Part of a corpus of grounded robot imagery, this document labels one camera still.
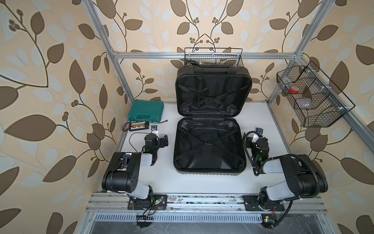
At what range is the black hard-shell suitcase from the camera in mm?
768

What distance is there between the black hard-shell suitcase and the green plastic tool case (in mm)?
208

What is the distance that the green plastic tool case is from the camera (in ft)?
3.52
